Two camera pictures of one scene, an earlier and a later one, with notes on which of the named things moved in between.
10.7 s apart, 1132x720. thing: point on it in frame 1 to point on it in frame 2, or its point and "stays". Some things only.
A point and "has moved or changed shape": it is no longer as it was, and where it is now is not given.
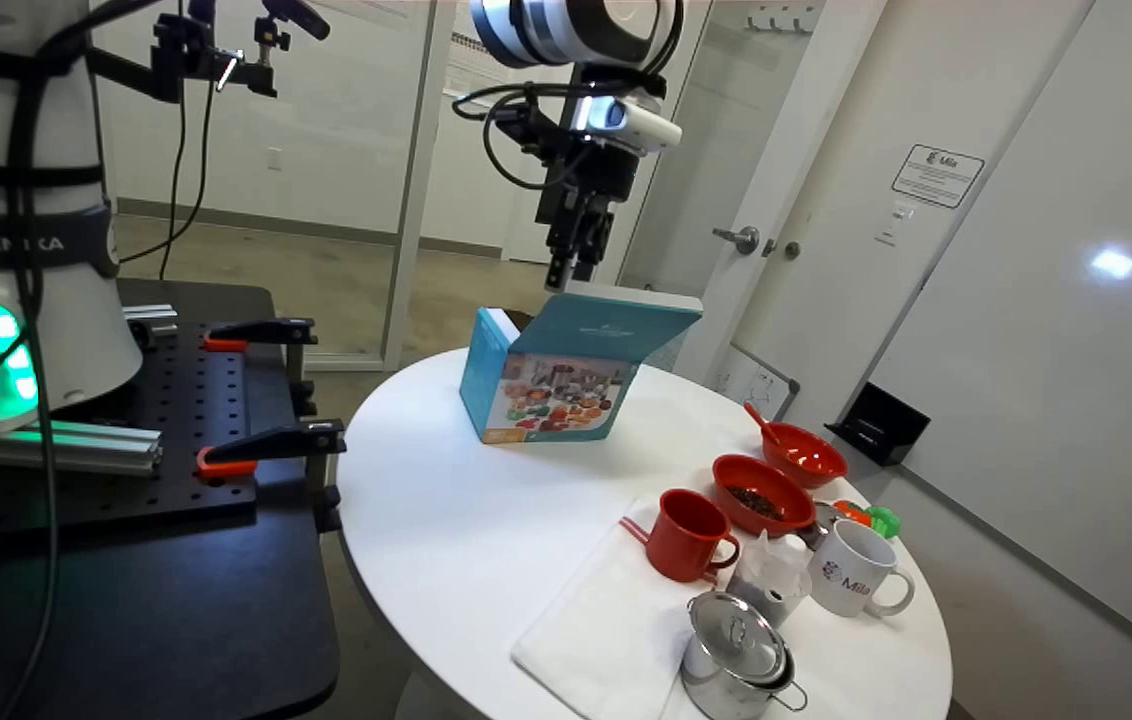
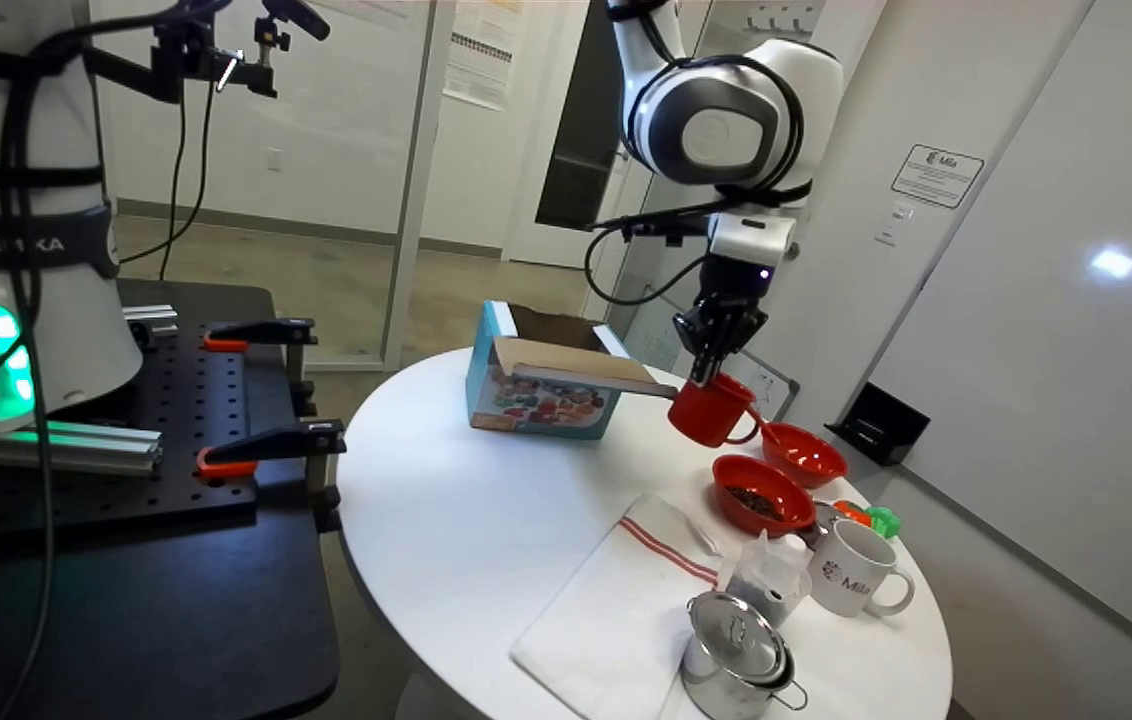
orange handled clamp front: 282,458 stays
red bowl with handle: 803,453 stays
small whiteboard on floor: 757,382 stays
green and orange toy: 873,517 stays
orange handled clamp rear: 294,332 stays
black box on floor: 882,423 stays
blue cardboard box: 564,370 has moved or changed shape
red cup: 689,539 to 704,412
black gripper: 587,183 to 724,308
